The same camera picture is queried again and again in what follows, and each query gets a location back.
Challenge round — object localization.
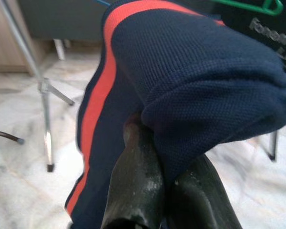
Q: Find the light wooden cabinet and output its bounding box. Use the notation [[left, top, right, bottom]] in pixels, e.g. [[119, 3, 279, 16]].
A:
[[0, 0, 36, 73]]

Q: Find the black TV console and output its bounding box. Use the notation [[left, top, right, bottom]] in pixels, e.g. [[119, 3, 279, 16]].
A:
[[16, 0, 115, 61]]

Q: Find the blue plastic hanger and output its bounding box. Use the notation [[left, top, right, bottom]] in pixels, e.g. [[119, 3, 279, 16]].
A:
[[92, 0, 112, 7]]

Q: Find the silver metal clothes rack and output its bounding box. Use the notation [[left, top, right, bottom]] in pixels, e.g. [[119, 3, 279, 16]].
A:
[[0, 0, 278, 173]]

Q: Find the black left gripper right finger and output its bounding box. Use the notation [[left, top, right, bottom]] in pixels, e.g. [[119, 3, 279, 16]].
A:
[[166, 152, 244, 229]]

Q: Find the navy garment orange stripe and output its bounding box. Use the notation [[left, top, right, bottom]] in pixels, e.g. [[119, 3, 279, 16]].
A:
[[64, 0, 286, 225]]

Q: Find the black printed shirt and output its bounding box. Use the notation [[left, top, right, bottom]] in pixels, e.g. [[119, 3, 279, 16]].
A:
[[204, 0, 286, 79]]

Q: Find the green plastic hanger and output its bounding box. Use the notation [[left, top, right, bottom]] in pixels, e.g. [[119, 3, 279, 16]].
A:
[[209, 0, 284, 17]]

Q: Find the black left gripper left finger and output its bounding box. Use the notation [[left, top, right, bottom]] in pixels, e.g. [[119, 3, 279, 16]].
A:
[[101, 114, 165, 229]]

